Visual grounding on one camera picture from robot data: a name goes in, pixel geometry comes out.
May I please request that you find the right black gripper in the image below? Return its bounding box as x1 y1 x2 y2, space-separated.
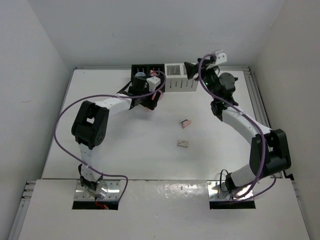
185 58 219 101

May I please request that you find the orange cap marker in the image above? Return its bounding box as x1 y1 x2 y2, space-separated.
149 70 159 77

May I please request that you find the blue cap glue stick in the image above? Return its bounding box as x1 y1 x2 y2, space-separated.
134 72 146 77

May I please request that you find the black slotted container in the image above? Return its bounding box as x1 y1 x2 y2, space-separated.
130 64 165 86

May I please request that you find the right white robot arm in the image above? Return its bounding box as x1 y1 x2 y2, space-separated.
184 55 292 195

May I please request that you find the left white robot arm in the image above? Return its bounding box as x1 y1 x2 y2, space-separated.
71 74 165 197

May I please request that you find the white slotted container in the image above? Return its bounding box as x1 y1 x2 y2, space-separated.
164 63 198 93

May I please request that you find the pink mini stapler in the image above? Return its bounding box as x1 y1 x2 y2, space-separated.
179 119 192 129

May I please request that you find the small eraser box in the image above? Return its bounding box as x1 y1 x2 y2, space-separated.
177 139 189 148

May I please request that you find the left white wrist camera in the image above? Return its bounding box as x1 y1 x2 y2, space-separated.
146 76 161 92

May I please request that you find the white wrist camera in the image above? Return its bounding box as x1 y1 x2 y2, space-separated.
214 49 228 66
146 76 161 92

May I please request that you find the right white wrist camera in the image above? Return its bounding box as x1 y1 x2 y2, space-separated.
214 49 228 66

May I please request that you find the right aluminium frame rail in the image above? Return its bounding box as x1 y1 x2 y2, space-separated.
243 67 271 128

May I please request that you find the aluminium frame rail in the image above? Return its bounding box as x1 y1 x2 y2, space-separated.
8 180 36 240
243 67 271 128

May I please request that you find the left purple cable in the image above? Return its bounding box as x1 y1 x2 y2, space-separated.
53 70 167 198

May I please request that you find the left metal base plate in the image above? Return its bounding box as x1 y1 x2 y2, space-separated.
73 180 120 202

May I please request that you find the metal base plate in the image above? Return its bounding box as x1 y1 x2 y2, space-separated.
207 180 254 202
73 180 120 202

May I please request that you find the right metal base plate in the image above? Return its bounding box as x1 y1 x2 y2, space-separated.
207 180 254 202

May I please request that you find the left aluminium frame rail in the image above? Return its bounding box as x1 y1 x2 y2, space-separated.
8 180 36 240

